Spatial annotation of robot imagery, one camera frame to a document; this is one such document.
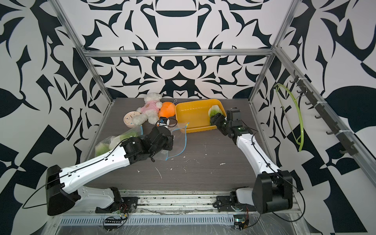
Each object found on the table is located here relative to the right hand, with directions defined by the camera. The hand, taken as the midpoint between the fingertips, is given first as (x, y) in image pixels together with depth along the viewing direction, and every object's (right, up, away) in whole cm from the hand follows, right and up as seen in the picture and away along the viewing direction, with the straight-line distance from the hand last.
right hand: (214, 118), depth 84 cm
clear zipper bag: (-63, -15, +4) cm, 65 cm away
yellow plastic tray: (-11, +1, +26) cm, 28 cm away
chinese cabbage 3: (+3, +5, +19) cm, 20 cm away
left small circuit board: (-51, -50, -12) cm, 72 cm away
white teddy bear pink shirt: (-41, +5, +18) cm, 45 cm away
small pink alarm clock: (-57, -1, +21) cm, 61 cm away
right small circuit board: (+10, -49, -14) cm, 52 cm away
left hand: (-23, -8, -10) cm, 26 cm away
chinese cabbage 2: (-56, -13, -1) cm, 57 cm away
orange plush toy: (-29, +6, +20) cm, 36 cm away
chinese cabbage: (-64, -17, 0) cm, 67 cm away
